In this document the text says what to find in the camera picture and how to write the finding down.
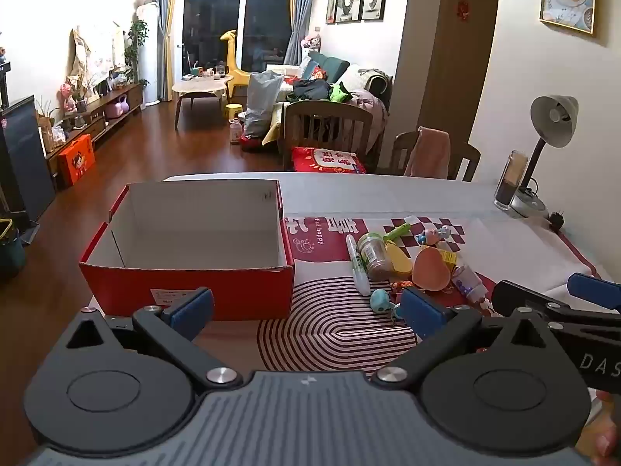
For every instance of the orange gift box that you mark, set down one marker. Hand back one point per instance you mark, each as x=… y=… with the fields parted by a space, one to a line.
x=77 y=158

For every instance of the person's right hand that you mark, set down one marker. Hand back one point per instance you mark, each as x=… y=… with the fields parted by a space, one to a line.
x=607 y=427

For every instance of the yellow oval case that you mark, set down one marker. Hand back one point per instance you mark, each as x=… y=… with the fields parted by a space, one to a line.
x=398 y=258

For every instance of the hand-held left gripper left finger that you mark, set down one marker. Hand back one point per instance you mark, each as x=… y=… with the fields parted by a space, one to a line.
x=194 y=307

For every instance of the green tube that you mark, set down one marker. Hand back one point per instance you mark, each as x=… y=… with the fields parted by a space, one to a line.
x=397 y=232

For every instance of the small framed wall picture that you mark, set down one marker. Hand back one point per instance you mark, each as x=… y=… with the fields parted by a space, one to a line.
x=332 y=2

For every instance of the pink kettlebell toy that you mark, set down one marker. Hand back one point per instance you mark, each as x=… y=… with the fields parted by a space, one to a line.
x=116 y=108

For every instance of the wooden coffee table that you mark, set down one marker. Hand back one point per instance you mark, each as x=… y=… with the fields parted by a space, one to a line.
x=201 y=88

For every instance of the grey plastic bag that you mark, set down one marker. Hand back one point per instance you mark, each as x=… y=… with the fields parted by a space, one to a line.
x=262 y=102

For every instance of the pink pig toy figure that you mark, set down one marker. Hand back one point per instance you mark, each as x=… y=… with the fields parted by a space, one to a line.
x=429 y=237

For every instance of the grey and yellow curtain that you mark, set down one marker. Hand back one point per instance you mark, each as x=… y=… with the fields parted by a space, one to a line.
x=300 y=9
x=167 y=34

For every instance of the white marker pen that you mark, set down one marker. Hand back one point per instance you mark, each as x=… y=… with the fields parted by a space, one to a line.
x=356 y=264

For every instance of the pink towel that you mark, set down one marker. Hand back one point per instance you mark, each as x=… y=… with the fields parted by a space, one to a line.
x=427 y=153

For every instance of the wooden tv cabinet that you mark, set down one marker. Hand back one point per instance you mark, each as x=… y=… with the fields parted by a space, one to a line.
x=114 y=107

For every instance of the plastic bottle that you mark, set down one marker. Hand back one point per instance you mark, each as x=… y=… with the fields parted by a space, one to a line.
x=235 y=132

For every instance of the grey desk lamp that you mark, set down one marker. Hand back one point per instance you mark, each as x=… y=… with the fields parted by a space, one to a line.
x=553 y=116

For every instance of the wooden door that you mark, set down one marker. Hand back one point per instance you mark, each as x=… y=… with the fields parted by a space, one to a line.
x=456 y=58

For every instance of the toothpick jar with green lid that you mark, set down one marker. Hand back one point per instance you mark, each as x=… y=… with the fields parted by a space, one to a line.
x=373 y=257

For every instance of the peach shell-shaped toy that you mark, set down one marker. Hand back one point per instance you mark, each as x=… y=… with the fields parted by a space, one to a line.
x=429 y=268

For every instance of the dark blue appliance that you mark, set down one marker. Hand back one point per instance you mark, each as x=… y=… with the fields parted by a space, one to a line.
x=22 y=155

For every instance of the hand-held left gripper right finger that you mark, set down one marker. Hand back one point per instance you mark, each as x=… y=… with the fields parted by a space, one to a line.
x=422 y=315

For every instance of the red cardboard box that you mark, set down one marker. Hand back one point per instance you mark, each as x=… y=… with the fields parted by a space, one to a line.
x=218 y=291

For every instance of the paper wall hanging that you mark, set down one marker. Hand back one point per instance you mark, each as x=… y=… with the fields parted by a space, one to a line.
x=94 y=56

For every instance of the glass balcony door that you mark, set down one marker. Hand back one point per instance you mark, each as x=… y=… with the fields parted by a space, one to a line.
x=213 y=24

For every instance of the potted plant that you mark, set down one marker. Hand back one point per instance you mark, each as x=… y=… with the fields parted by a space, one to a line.
x=137 y=36

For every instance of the red and white printed mat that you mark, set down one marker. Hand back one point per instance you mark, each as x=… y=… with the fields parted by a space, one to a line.
x=330 y=301

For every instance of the dark green bucket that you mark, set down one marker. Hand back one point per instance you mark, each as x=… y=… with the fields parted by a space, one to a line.
x=10 y=252

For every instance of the yellow stool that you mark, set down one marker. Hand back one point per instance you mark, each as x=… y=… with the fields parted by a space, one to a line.
x=233 y=109

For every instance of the red printed cushion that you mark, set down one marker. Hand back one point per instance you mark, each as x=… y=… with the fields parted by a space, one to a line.
x=327 y=160

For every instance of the small yellow box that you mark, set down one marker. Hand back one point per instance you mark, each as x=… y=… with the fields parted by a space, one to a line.
x=449 y=256

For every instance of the wooden slatted chair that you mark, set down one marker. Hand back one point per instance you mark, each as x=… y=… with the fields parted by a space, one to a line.
x=330 y=109

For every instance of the white printed tube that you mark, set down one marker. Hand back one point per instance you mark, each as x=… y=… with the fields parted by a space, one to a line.
x=468 y=281

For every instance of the black power plug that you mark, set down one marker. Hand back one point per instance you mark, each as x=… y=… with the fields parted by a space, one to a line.
x=557 y=221

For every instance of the white tower air conditioner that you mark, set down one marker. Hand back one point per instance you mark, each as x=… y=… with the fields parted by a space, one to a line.
x=150 y=53

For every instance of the yellow giraffe toy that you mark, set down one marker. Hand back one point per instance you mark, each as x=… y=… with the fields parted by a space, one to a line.
x=235 y=70

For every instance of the grey sofa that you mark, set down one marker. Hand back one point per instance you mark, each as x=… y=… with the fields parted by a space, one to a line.
x=361 y=82

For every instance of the tall glass jar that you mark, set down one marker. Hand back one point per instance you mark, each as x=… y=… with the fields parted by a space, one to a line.
x=509 y=179

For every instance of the wooden chair with towel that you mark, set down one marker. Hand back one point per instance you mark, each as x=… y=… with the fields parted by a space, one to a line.
x=465 y=155

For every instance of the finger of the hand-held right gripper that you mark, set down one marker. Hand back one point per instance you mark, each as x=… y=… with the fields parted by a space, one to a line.
x=524 y=296
x=594 y=291

